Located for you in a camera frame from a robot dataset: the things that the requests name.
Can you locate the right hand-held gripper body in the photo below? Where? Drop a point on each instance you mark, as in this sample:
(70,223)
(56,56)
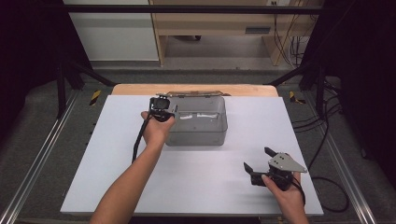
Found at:
(285,163)

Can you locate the grey label on desk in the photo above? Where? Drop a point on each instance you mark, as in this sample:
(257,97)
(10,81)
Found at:
(257,30)

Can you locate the black metal frame stand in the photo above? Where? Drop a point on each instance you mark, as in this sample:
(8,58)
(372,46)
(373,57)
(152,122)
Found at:
(61,93)
(320,93)

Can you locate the grey transparent plastic box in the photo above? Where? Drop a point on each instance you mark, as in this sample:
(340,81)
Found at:
(202,130)

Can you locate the black curtain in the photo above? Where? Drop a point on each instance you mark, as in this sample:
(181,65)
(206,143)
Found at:
(367,62)
(25,46)

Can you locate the white cabinet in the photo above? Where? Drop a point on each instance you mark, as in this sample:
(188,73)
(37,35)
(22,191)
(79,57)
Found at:
(115,37)

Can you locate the person's left hand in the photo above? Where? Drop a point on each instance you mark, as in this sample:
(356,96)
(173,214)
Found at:
(155,132)

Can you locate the wooden desk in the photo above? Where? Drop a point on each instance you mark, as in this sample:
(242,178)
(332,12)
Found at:
(211,23)

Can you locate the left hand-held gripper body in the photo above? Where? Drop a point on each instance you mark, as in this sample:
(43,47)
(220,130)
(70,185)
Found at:
(160,107)

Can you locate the black horizontal metal bar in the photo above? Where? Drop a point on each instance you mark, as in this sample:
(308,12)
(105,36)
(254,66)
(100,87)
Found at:
(186,9)

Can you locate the person's right hand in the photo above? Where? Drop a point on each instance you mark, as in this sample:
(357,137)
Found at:
(288,197)

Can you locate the black caster wheel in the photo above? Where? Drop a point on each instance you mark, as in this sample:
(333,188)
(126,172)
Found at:
(197,38)

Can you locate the aluminium rail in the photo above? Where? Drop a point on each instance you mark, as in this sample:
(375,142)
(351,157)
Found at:
(31,174)
(352,193)

